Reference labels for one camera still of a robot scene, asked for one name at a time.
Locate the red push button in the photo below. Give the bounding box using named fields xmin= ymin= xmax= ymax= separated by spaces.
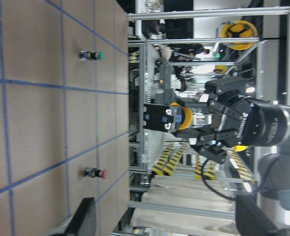
xmin=84 ymin=168 xmax=108 ymax=179

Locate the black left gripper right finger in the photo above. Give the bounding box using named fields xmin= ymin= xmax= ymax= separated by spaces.
xmin=235 ymin=195 xmax=285 ymax=236

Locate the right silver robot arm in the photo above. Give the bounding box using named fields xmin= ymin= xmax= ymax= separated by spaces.
xmin=175 ymin=76 xmax=290 ymax=211

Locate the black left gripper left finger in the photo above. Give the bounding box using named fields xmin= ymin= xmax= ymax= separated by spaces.
xmin=65 ymin=197 xmax=96 ymax=236

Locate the yellow push button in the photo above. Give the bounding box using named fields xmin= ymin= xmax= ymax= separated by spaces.
xmin=143 ymin=102 xmax=193 ymax=133

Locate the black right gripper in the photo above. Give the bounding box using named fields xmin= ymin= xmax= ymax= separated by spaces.
xmin=175 ymin=76 xmax=289 ymax=164

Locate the green push button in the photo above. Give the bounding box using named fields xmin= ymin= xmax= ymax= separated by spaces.
xmin=79 ymin=51 xmax=104 ymax=61

